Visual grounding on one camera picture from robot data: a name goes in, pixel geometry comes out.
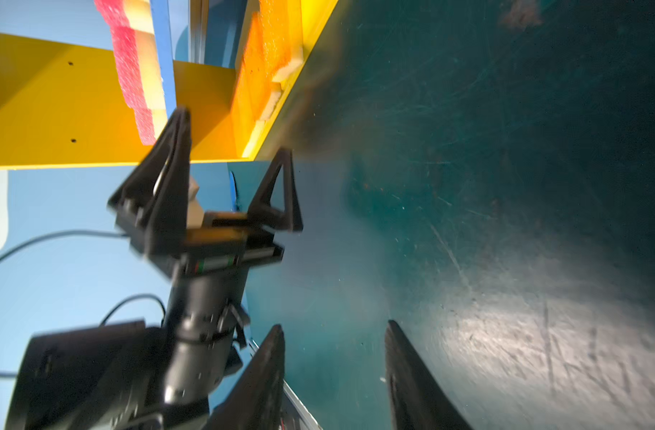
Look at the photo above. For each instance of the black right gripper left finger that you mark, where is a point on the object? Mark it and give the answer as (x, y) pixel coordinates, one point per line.
(256, 399)

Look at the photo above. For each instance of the pink smiley sponge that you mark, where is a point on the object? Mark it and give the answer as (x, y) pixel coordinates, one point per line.
(137, 64)

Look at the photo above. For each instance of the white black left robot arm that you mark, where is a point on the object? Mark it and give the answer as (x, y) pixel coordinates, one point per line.
(101, 377)

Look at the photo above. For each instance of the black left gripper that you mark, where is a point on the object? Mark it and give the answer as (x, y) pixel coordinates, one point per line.
(208, 267)

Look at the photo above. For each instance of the orange sponge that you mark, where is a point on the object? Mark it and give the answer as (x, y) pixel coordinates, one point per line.
(281, 22)
(256, 95)

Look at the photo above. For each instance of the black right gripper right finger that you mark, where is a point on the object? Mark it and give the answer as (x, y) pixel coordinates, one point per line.
(416, 400)

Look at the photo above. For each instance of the yellow shelf with coloured boards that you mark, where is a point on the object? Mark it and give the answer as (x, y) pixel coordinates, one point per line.
(61, 105)

